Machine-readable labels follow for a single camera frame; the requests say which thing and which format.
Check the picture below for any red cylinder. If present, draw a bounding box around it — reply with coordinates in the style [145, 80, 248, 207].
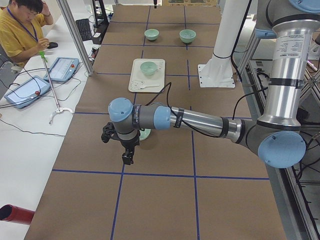
[0, 204, 35, 225]

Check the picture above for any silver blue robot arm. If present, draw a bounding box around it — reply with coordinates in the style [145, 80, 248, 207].
[101, 0, 320, 169]

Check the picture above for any aluminium frame post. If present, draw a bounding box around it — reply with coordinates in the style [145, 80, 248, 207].
[56, 0, 94, 76]

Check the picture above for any white camera pole base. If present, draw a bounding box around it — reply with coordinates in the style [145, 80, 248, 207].
[198, 0, 251, 88]

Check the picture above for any black keyboard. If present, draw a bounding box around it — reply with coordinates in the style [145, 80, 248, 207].
[75, 18, 92, 41]

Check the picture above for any blue teach pendant tablet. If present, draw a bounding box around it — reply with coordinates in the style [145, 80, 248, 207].
[48, 57, 80, 83]

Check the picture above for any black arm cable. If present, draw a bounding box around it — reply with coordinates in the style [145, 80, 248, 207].
[143, 81, 269, 138]

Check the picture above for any cream bear tray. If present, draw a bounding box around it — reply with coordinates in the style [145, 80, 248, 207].
[128, 58, 166, 93]

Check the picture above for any black computer mouse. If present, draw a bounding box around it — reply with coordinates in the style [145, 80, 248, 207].
[47, 42, 59, 49]

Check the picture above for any green bowl on tray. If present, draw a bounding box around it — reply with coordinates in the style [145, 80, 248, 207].
[140, 61, 158, 76]

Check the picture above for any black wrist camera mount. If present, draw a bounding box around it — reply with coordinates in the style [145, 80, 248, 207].
[101, 122, 119, 143]

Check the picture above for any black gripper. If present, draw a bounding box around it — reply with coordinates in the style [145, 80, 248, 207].
[117, 132, 140, 165]

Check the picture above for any reacher grabber stick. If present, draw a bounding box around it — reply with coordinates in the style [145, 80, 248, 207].
[39, 51, 74, 125]

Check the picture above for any green bowl with ice cubes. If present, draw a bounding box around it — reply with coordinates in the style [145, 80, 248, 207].
[179, 29, 197, 44]

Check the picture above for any white plastic spoon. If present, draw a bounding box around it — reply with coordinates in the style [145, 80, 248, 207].
[139, 84, 160, 90]

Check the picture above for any man in yellow shirt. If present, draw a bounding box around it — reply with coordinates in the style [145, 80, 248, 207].
[0, 0, 54, 67]

